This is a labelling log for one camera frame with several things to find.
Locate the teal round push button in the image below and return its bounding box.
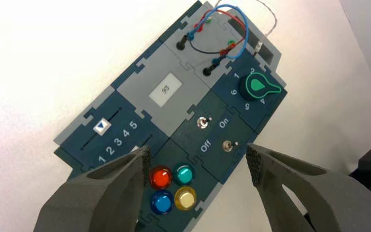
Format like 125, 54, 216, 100
173, 163, 195, 187

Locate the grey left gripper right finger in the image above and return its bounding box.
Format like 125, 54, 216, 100
246, 143, 371, 232

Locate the white slider handle blue triangle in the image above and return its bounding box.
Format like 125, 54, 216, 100
93, 119, 112, 136

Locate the yellow round push button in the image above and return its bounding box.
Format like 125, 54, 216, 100
174, 187, 197, 211

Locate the blue grey modular control panel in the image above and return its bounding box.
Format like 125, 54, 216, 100
53, 0, 288, 232

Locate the blue patch cable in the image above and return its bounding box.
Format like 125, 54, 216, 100
187, 3, 251, 66

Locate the thin grey wire white connector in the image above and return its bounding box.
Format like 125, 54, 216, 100
213, 0, 278, 57

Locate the metal toggle switch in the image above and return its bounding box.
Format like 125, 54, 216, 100
197, 116, 213, 130
222, 141, 239, 152

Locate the white e-paper number display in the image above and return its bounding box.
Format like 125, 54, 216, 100
148, 72, 184, 108

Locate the black patch cable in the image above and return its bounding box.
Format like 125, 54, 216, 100
176, 33, 225, 77

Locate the blue round push button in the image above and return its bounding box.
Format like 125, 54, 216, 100
150, 190, 174, 216

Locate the black green rotary knob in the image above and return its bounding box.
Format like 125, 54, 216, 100
238, 72, 283, 102

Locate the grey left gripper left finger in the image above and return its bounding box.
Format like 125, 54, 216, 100
33, 145, 152, 232

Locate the red round push button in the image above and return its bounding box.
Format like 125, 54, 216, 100
149, 166, 172, 190

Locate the red patch cable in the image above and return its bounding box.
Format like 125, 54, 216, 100
196, 9, 247, 56

